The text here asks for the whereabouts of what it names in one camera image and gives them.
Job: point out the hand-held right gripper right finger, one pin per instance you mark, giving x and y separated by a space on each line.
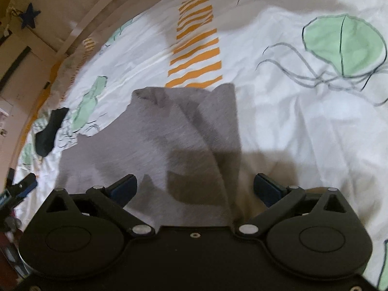
267 190

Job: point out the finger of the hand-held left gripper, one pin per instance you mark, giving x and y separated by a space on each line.
26 185
11 175

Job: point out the grey knit sweater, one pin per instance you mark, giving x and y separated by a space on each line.
182 145

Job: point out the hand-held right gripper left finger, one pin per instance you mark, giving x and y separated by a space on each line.
123 188

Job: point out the white wooden bed frame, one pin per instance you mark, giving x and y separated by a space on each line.
88 21

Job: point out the black sock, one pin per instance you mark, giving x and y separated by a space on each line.
50 130

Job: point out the white printed bed cover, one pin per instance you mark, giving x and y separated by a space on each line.
288 112

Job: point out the orange bed sheet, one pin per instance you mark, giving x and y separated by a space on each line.
48 81

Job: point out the blue star decoration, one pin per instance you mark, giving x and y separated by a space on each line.
29 15

